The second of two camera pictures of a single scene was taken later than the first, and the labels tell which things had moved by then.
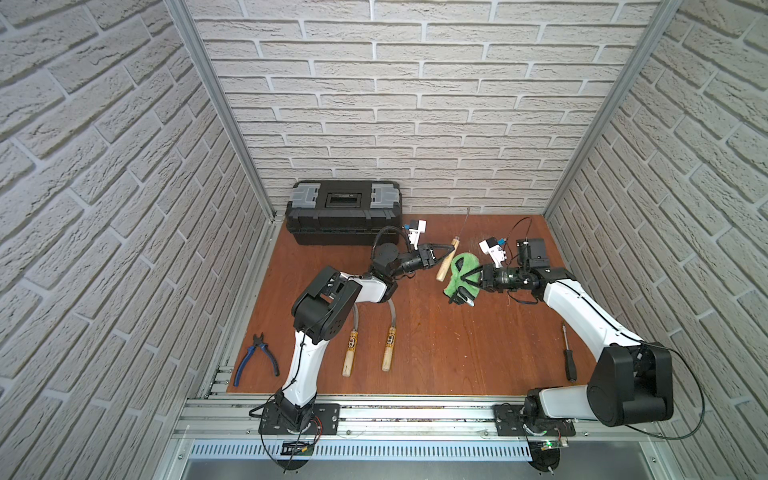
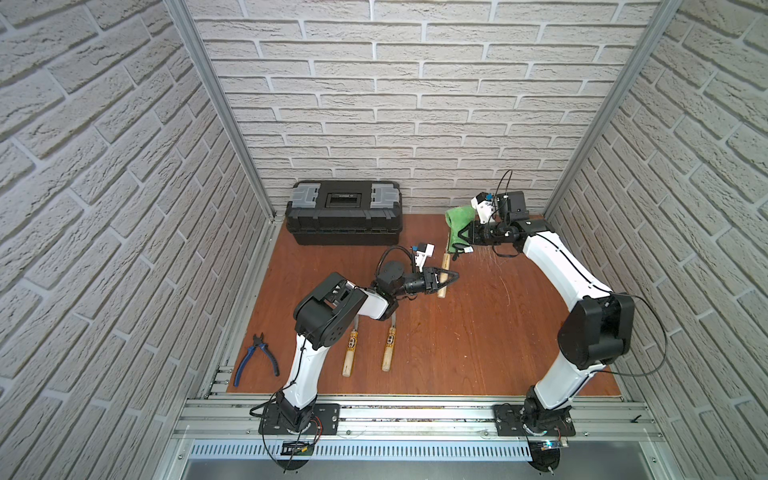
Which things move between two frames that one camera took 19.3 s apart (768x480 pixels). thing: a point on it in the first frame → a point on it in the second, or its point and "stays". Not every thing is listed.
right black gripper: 487,277 → 475,237
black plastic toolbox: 344,212 stays
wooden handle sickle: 352,347 stays
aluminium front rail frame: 237,418 stays
